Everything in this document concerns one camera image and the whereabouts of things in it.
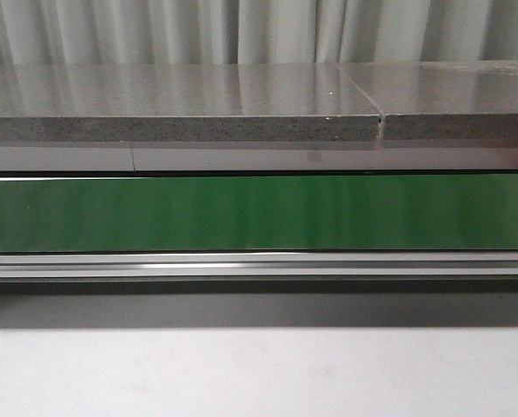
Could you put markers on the aluminium conveyor side rail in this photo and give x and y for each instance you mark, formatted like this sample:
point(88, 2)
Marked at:
point(259, 266)

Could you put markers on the white pleated curtain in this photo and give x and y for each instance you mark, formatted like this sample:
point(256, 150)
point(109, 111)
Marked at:
point(256, 31)

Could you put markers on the grey speckled stone slab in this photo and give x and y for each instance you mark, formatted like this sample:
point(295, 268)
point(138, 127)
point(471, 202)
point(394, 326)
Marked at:
point(182, 103)

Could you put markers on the grey stone slab right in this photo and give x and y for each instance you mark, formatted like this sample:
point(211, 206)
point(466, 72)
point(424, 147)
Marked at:
point(441, 101)

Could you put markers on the green conveyor belt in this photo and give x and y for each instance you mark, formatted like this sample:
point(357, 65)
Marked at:
point(231, 213)

